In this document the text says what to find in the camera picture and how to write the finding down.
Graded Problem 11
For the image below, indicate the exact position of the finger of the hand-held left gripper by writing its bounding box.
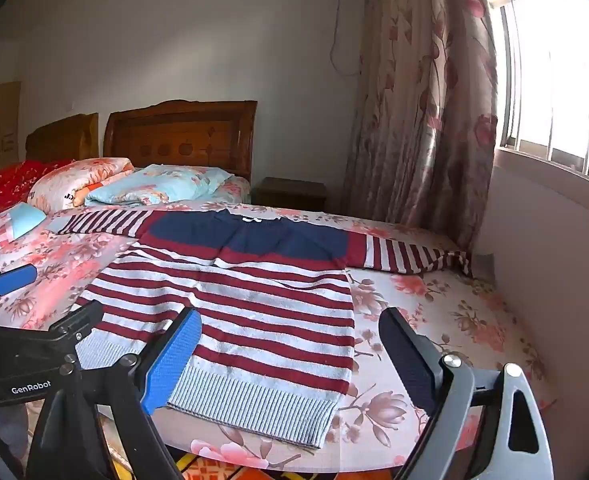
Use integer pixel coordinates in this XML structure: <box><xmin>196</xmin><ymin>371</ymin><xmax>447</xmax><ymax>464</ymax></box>
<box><xmin>0</xmin><ymin>264</ymin><xmax>38</xmax><ymax>297</ymax></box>
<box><xmin>48</xmin><ymin>300</ymin><xmax>105</xmax><ymax>347</ymax></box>

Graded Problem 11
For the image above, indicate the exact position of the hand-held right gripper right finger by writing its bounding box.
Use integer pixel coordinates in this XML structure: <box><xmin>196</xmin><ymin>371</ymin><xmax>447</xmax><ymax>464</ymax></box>
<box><xmin>379</xmin><ymin>306</ymin><xmax>555</xmax><ymax>480</ymax></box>

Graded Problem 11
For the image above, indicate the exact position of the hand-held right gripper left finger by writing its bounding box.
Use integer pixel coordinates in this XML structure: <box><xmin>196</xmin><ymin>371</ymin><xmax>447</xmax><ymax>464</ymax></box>
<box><xmin>27</xmin><ymin>306</ymin><xmax>204</xmax><ymax>480</ymax></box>

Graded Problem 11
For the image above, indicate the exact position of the red white striped sweater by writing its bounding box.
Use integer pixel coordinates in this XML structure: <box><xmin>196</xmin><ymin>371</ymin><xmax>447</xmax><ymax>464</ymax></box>
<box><xmin>49</xmin><ymin>208</ymin><xmax>474</xmax><ymax>450</ymax></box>

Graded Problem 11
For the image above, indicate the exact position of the bed with floral sheet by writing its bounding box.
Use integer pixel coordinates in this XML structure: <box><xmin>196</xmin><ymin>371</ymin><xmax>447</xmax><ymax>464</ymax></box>
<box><xmin>0</xmin><ymin>180</ymin><xmax>558</xmax><ymax>473</ymax></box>

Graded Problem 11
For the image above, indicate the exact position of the red patterned blanket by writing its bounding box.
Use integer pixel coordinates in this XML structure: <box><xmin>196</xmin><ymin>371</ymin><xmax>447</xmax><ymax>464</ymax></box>
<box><xmin>0</xmin><ymin>159</ymin><xmax>75</xmax><ymax>226</ymax></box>

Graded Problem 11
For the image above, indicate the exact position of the orange patterned floor mat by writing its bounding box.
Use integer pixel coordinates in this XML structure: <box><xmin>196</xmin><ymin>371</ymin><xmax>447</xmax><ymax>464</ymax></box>
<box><xmin>109</xmin><ymin>452</ymin><xmax>395</xmax><ymax>480</ymax></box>

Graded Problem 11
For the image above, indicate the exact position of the floral pink pillow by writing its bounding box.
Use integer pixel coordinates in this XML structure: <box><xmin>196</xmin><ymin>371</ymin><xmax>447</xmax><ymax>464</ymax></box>
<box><xmin>27</xmin><ymin>157</ymin><xmax>135</xmax><ymax>214</ymax></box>

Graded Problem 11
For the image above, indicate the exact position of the small wooden headboard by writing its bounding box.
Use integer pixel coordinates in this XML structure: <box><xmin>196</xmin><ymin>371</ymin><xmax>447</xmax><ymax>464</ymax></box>
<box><xmin>24</xmin><ymin>112</ymin><xmax>99</xmax><ymax>163</ymax></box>

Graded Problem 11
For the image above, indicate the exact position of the light blue floral pillow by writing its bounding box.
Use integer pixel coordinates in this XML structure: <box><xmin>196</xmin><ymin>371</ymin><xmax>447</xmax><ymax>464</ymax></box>
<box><xmin>83</xmin><ymin>163</ymin><xmax>235</xmax><ymax>207</ymax></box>

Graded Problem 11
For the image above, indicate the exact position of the dark wooden nightstand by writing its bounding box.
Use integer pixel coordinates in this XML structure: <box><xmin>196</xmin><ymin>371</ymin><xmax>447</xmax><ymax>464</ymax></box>
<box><xmin>252</xmin><ymin>176</ymin><xmax>328</xmax><ymax>212</ymax></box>

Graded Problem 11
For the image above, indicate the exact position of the large carved wooden headboard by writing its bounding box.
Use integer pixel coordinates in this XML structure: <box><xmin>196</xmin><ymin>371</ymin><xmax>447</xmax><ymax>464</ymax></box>
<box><xmin>103</xmin><ymin>100</ymin><xmax>258</xmax><ymax>181</ymax></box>

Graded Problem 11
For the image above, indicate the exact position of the window with bars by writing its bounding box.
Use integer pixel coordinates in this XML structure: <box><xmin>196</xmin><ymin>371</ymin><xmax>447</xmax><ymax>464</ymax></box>
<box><xmin>475</xmin><ymin>0</ymin><xmax>589</xmax><ymax>186</ymax></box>

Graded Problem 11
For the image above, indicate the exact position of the white air conditioner cable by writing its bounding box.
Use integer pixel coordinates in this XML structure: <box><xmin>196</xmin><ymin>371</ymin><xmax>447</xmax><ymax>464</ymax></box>
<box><xmin>329</xmin><ymin>0</ymin><xmax>360</xmax><ymax>77</ymax></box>

